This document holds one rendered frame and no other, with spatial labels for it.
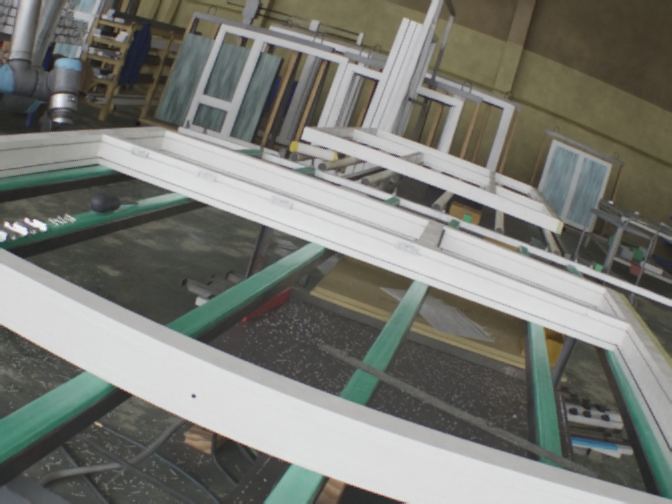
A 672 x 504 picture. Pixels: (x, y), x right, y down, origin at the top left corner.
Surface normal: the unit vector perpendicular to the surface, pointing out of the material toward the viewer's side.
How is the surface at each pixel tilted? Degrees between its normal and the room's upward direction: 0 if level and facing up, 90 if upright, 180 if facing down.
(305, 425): 90
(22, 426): 0
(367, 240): 90
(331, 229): 90
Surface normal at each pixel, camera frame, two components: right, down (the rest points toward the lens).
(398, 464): -0.21, 0.14
